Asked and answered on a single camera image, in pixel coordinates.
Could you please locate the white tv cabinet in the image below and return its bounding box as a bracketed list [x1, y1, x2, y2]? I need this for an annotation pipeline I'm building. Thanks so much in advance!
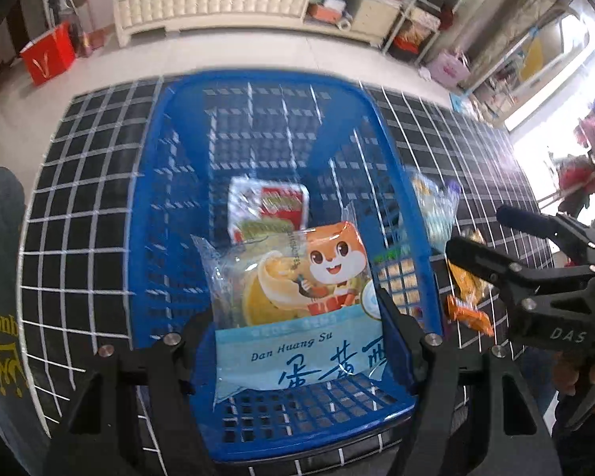
[113, 0, 402, 50]

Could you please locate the light blue cartoon snack packet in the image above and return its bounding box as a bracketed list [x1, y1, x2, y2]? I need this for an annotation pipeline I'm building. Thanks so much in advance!
[191, 221, 392, 405]

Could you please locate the black white grid mat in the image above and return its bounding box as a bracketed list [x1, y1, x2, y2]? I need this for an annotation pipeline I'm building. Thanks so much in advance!
[17, 72, 559, 476]

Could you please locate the blue plastic basket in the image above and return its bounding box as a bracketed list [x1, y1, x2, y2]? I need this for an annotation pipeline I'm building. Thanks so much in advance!
[129, 72, 447, 462]

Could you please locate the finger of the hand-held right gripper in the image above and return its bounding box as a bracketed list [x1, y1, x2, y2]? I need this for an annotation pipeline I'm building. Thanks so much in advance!
[445, 236, 595, 353]
[496, 205, 595, 259]

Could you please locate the glass sliding door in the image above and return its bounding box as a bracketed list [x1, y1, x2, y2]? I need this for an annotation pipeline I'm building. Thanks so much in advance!
[456, 0, 595, 132]

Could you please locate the orange snack packet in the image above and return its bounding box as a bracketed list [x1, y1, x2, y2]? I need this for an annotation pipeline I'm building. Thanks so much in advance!
[445, 230, 494, 338]

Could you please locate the orange box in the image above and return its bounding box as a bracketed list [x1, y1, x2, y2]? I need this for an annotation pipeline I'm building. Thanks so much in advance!
[307, 2, 348, 23]

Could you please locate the pink bag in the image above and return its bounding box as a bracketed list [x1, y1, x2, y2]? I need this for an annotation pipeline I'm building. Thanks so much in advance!
[426, 50, 472, 90]

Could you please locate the clear purple cookie packet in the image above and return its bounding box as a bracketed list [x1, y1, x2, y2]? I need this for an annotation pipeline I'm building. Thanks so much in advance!
[409, 169, 462, 253]

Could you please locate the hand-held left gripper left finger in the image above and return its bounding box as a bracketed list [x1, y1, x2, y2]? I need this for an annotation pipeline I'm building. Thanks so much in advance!
[44, 302, 219, 476]

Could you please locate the red cloth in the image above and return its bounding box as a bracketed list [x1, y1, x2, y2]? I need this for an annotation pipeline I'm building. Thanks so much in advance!
[555, 155, 595, 215]

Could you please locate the white metal shelf rack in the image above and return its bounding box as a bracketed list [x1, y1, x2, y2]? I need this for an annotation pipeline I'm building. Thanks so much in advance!
[382, 0, 472, 65]

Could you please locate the red white snack packet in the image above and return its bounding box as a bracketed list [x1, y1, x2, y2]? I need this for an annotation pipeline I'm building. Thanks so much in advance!
[227, 176, 311, 244]

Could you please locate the red box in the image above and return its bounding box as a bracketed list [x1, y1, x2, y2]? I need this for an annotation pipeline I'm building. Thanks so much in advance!
[19, 22, 76, 86]

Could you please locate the person's right hand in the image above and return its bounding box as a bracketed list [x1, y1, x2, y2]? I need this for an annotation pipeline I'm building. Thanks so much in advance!
[553, 351, 595, 401]

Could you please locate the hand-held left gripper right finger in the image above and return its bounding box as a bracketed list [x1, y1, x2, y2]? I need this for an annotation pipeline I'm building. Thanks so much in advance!
[374, 288, 563, 476]

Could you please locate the green cracker packet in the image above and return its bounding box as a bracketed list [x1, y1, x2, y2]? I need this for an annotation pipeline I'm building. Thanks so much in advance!
[374, 243, 424, 318]

